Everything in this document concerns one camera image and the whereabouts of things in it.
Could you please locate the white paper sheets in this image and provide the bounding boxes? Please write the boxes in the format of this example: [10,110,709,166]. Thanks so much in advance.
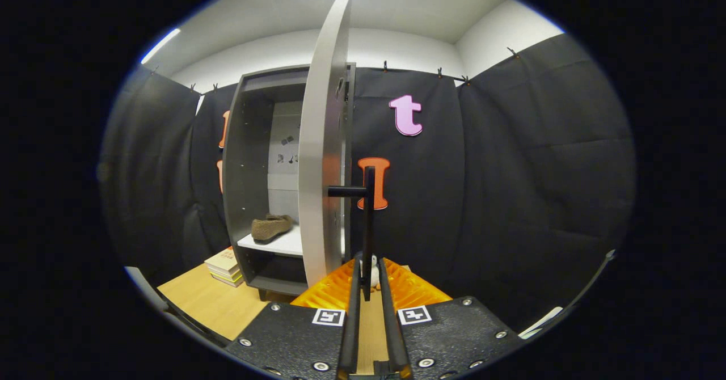
[519,306,563,340]

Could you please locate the black backdrop cloth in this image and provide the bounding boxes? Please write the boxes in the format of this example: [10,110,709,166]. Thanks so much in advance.
[99,33,636,335]

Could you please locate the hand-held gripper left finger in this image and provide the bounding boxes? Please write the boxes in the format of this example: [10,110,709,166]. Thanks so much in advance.
[226,258,362,380]

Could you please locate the yellow edged book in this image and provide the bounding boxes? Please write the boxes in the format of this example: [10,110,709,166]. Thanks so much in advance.
[210,271,246,288]

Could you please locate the thin black stand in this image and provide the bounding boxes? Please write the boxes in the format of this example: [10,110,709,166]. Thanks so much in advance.
[562,248,617,318]

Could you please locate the penguin plush toy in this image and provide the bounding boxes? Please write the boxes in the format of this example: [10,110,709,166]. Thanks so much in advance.
[357,254,382,290]

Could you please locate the beige cover book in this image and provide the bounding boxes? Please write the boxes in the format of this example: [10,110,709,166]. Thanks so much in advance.
[204,247,241,276]

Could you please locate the grey shoe cabinet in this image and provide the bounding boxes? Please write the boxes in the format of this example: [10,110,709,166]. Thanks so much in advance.
[221,62,357,301]

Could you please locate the row of black cloth clips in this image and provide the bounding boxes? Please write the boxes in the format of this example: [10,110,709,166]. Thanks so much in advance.
[150,47,520,94]

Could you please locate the brown fuzzy shoe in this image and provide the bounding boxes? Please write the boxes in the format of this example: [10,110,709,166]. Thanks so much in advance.
[251,214,294,243]

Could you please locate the narrow ceiling light panel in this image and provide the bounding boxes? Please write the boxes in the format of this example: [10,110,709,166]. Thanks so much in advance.
[140,28,182,65]

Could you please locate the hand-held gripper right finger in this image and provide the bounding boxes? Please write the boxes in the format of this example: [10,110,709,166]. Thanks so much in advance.
[379,257,525,380]

